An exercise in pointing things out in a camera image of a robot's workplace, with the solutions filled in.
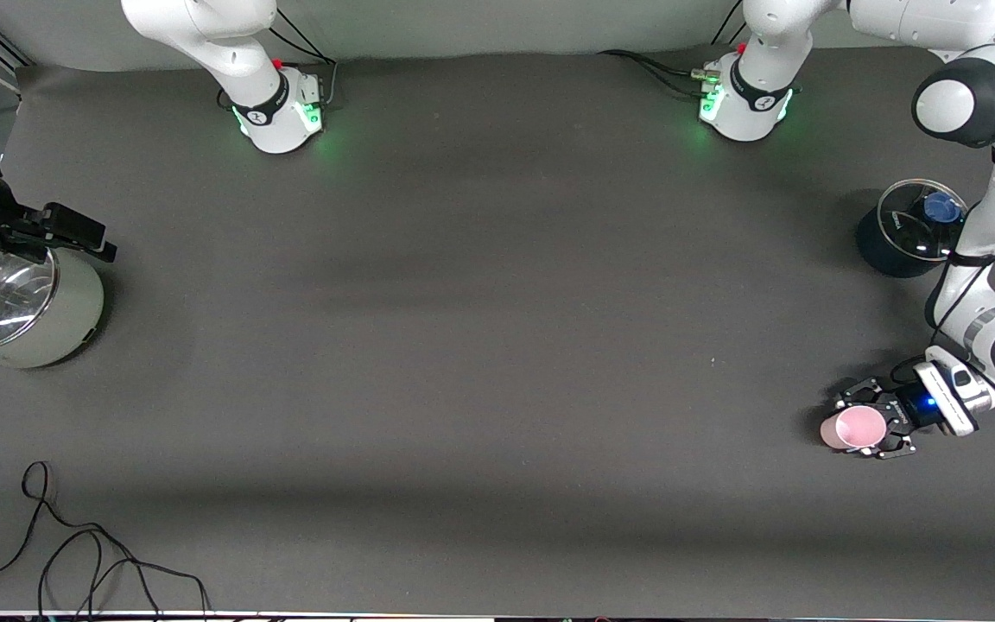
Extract pink plastic cup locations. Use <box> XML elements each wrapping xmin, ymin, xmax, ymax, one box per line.
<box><xmin>819</xmin><ymin>404</ymin><xmax>889</xmax><ymax>452</ymax></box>

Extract glass lid with beige knob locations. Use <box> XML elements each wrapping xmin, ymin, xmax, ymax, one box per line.
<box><xmin>0</xmin><ymin>246</ymin><xmax>60</xmax><ymax>351</ymax></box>

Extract pale green cooking pot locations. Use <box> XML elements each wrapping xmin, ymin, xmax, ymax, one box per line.
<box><xmin>0</xmin><ymin>246</ymin><xmax>106</xmax><ymax>374</ymax></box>

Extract dark blue saucepan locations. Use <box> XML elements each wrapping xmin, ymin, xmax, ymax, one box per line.
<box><xmin>856</xmin><ymin>179</ymin><xmax>973</xmax><ymax>279</ymax></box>

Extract glass lid with blue knob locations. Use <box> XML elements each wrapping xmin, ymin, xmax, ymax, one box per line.
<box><xmin>878</xmin><ymin>179</ymin><xmax>973</xmax><ymax>262</ymax></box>

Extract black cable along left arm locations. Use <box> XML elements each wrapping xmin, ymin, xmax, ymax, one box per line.
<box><xmin>890</xmin><ymin>0</ymin><xmax>995</xmax><ymax>385</ymax></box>

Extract aluminium frame rail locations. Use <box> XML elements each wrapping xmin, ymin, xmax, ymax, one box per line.
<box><xmin>0</xmin><ymin>24</ymin><xmax>32</xmax><ymax>98</ymax></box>

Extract loose black cable on table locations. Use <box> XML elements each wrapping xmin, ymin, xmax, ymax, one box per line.
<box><xmin>0</xmin><ymin>460</ymin><xmax>211</xmax><ymax>619</ymax></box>

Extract black cables at right arm base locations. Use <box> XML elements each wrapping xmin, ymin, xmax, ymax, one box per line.
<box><xmin>256</xmin><ymin>7</ymin><xmax>339</xmax><ymax>110</ymax></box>

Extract black cables at arm base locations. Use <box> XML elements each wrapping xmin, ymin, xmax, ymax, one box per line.
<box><xmin>256</xmin><ymin>7</ymin><xmax>339</xmax><ymax>110</ymax></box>
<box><xmin>599</xmin><ymin>48</ymin><xmax>716</xmax><ymax>98</ymax></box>

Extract black cables at left arm base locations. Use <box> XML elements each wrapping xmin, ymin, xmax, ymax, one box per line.
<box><xmin>599</xmin><ymin>48</ymin><xmax>716</xmax><ymax>98</ymax></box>

